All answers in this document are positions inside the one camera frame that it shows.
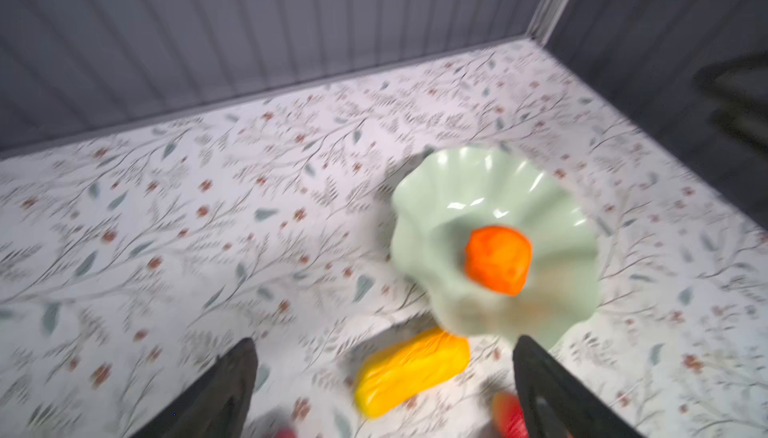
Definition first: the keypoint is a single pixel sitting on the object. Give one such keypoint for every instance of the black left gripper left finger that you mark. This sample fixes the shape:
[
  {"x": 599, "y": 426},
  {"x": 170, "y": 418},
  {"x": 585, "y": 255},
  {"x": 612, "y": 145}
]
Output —
[{"x": 216, "y": 404}]

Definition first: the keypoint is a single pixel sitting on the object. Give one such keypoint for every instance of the orange fake persimmon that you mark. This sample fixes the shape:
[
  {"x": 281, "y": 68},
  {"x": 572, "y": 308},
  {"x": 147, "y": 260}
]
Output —
[{"x": 498, "y": 258}]

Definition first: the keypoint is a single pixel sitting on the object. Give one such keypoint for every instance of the yellow fake corn cob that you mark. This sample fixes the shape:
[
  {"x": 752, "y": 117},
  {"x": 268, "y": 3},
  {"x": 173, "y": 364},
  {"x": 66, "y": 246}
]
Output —
[{"x": 391, "y": 376}]

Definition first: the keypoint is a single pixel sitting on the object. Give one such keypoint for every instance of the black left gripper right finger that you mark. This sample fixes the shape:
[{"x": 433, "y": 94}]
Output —
[{"x": 555, "y": 403}]

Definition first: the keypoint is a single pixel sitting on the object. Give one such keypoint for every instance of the mint green wavy fruit bowl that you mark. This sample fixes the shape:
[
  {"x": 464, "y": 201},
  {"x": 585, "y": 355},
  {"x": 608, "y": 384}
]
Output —
[{"x": 455, "y": 191}]

